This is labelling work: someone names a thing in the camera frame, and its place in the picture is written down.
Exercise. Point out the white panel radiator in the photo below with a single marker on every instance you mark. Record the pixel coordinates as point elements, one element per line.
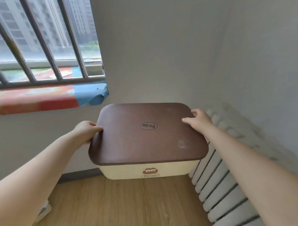
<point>220,186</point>

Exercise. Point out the brown storage box lid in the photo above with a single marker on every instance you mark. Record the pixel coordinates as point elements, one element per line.
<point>149,137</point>

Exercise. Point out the colourful patterned cloth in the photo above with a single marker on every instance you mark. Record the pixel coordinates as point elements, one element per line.
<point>53,99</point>

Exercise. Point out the person's right thumb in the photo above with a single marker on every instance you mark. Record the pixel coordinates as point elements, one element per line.
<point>187,120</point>

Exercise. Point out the person's left thumb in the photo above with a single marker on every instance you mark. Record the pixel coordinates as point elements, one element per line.
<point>96,128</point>

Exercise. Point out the person's right forearm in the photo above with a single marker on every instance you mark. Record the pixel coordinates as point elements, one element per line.
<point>251,172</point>

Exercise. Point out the person's left forearm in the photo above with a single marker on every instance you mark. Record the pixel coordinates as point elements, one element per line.
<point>35,172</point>

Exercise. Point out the small white object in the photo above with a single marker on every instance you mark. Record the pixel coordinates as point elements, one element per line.
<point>44,210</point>

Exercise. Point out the cream storage box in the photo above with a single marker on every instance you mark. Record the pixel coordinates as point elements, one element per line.
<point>130,171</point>

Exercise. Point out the person's left hand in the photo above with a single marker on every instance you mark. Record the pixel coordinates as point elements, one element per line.
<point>83,131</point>

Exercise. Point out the person's right hand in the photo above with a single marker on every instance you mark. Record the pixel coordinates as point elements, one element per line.
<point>202,123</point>

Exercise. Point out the grey metal window grille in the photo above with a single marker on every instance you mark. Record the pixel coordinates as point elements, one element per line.
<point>46,50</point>

